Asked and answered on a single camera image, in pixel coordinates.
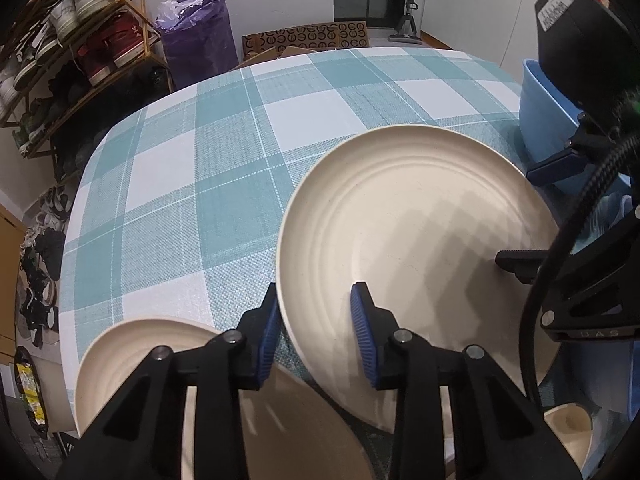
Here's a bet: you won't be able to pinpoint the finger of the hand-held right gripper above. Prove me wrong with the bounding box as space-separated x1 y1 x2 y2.
525 110 626 187
495 205 640 329

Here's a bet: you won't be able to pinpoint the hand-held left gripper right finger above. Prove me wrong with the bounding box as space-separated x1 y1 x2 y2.
350 281 583 480

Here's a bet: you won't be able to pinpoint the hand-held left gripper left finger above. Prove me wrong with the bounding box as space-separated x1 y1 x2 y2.
52 282 286 480

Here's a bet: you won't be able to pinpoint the blue bowl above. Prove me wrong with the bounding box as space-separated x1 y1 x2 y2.
567 192 633 256
519 58 631 196
537 342 633 468

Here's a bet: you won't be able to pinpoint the cream ridged plate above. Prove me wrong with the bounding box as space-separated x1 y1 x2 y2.
75 317 378 480
275 124 563 433

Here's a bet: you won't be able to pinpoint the white kitchen cabinets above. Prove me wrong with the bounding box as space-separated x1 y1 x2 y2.
420 0 556 81

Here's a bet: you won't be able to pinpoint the grey floor mop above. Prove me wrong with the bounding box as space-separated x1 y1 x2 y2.
389 0 422 43

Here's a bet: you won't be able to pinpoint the small cream cup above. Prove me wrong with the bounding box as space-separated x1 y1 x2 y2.
542 404 597 467

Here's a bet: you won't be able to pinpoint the pile of dark shoes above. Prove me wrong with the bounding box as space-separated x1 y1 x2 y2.
17 185 76 346

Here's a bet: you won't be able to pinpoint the black bag of yellow wrappers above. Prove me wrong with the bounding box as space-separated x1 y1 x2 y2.
12 347 51 441

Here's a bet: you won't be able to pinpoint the wooden door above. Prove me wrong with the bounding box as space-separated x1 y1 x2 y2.
0 200 28 366

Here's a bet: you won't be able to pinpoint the open brown cardboard box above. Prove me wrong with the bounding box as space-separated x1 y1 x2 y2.
235 45 321 68

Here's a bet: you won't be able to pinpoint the wooden shoe rack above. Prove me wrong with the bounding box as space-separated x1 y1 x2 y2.
0 0 173 161

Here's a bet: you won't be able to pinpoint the large brown patterned doormat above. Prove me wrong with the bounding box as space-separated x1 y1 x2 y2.
241 24 346 58

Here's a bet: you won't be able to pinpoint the purple plastic bag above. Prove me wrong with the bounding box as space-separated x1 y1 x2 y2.
155 0 238 91

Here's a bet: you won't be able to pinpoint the group of assorted sneakers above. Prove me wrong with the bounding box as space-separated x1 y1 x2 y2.
0 0 151 126

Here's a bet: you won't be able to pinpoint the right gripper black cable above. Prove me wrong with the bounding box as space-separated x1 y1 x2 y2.
520 130 640 411

